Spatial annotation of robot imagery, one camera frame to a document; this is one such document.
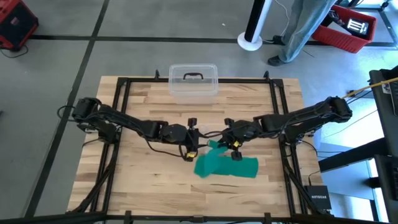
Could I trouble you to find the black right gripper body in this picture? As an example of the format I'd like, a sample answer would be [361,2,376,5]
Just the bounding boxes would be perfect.
[221,118,261,162]

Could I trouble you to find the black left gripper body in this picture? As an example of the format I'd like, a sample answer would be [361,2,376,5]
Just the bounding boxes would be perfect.
[161,117,200,162]

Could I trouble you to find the green elastic bandage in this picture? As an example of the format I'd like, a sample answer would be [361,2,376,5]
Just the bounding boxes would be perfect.
[193,139,259,179]

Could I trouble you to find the clear plastic storage box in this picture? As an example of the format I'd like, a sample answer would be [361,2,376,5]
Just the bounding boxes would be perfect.
[169,67,218,105]

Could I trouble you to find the black Netgear router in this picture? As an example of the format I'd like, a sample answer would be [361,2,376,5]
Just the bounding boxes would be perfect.
[303,185,332,211]

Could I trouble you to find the black metal crossbar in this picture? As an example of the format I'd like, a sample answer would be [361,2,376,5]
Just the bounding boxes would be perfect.
[318,138,389,173]

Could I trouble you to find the person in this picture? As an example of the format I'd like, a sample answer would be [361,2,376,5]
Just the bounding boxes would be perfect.
[267,0,331,67]

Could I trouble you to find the red plastic crate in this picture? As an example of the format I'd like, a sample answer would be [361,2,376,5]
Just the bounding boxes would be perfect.
[312,4,377,54]

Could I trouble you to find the black desk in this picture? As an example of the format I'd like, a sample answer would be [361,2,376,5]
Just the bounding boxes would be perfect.
[369,65,398,224]

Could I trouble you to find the small black device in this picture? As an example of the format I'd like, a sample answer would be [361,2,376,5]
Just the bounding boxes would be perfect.
[328,9,345,27]

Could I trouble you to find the black device with white stripes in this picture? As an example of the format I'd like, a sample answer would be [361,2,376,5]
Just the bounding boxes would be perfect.
[346,17,370,39]

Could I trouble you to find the red and black case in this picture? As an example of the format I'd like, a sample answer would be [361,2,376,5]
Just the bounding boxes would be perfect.
[0,0,40,52]

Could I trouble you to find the black metal table frame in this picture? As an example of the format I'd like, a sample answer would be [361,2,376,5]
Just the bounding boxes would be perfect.
[67,70,335,224]

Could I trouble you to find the black cable bundle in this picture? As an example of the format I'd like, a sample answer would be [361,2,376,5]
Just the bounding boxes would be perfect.
[73,144,121,215]
[281,155,321,215]

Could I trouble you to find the yellow cable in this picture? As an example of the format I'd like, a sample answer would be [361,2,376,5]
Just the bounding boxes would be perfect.
[341,77,398,100]

